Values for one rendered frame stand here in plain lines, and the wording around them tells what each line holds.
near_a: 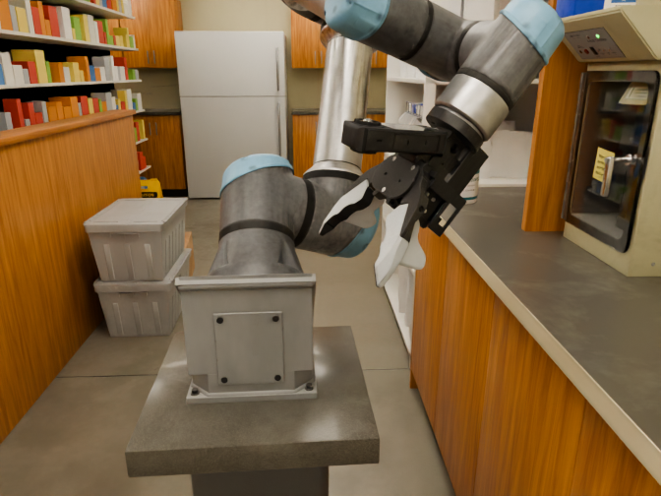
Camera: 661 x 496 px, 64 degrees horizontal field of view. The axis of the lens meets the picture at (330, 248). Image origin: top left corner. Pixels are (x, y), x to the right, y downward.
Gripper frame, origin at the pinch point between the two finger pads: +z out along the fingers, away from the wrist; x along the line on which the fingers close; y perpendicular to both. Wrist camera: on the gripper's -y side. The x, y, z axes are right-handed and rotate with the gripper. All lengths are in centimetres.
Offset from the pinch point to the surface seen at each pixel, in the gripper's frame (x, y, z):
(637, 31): 28, 45, -67
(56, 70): 382, -16, 37
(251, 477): 4.8, 14.2, 33.9
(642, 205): 21, 72, -45
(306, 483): 2.0, 20.8, 30.4
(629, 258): 20, 80, -35
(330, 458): -3.7, 15.2, 22.1
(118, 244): 221, 42, 79
